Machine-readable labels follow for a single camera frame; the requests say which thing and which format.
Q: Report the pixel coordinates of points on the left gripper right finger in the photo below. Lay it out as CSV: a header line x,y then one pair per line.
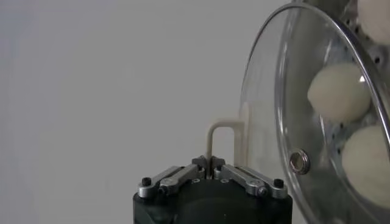
x,y
243,179

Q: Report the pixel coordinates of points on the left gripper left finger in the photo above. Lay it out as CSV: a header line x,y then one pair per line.
x,y
179,178

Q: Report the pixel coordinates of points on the round glass pot lid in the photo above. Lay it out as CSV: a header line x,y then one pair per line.
x,y
265,106

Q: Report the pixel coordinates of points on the white steamed baozi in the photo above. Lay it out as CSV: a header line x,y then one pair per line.
x,y
376,18
338,91
368,164

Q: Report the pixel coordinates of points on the perforated steel steamer basket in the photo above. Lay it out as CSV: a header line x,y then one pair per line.
x,y
376,56

